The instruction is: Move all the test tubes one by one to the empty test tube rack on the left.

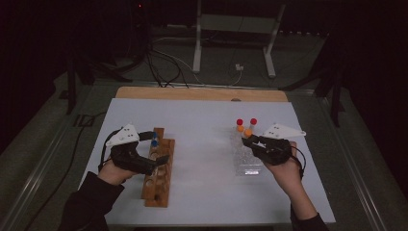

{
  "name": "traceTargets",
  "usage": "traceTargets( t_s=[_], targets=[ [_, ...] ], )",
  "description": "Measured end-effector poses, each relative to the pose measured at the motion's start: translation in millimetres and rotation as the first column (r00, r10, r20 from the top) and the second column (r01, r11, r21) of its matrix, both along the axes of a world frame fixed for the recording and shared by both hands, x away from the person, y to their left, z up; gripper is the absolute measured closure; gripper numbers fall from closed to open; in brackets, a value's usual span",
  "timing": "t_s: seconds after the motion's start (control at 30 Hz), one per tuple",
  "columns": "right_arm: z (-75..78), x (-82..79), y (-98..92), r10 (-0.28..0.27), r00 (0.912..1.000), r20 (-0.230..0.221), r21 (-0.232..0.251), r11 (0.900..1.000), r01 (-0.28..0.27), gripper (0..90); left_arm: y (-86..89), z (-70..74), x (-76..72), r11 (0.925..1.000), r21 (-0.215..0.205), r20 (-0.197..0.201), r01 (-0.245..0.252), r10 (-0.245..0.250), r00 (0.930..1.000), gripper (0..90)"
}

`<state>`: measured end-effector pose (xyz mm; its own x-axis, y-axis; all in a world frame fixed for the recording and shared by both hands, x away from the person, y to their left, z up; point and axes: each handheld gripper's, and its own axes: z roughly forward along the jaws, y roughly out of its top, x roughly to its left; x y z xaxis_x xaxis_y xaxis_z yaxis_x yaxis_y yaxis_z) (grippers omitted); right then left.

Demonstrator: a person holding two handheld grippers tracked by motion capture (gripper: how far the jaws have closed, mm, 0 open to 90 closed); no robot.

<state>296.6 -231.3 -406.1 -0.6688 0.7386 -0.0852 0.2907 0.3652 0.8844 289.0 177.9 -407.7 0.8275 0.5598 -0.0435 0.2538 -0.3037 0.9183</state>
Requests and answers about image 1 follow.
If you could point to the wooden test tube rack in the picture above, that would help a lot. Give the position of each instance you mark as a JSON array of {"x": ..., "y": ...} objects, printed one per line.
[{"x": 160, "y": 189}]

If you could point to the blue cap test tube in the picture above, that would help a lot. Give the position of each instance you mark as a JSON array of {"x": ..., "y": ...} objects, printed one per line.
[
  {"x": 154, "y": 143},
  {"x": 154, "y": 134}
]

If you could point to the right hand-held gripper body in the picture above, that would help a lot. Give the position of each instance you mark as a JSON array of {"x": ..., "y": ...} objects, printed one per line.
[{"x": 275, "y": 152}]

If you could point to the black metal stand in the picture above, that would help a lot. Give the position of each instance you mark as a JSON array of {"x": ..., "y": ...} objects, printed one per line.
[
  {"x": 71, "y": 83},
  {"x": 335, "y": 96}
]

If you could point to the person's left hand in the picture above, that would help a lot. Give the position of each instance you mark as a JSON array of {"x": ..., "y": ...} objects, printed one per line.
[{"x": 114, "y": 174}]

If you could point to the person's right hand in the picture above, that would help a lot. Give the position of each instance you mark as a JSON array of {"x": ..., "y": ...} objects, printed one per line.
[{"x": 287, "y": 174}]

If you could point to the red cap test tube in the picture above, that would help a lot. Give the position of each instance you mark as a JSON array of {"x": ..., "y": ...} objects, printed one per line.
[
  {"x": 253, "y": 121},
  {"x": 239, "y": 122}
]

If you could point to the orange cap test tube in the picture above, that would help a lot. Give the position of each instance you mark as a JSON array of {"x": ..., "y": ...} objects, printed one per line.
[
  {"x": 248, "y": 132},
  {"x": 240, "y": 128}
]

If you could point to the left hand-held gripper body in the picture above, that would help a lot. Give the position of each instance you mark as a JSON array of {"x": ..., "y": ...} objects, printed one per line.
[{"x": 128, "y": 157}]

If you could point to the white table mat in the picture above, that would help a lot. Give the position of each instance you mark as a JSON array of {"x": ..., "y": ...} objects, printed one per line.
[{"x": 202, "y": 154}]

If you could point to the white power plug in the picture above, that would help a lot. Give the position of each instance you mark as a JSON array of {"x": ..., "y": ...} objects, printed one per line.
[{"x": 239, "y": 67}]

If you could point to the clear acrylic test tube rack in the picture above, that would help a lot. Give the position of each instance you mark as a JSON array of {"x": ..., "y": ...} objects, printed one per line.
[{"x": 245, "y": 160}]

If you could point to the white metal stand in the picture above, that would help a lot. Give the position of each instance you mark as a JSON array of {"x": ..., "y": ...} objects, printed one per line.
[{"x": 237, "y": 24}]

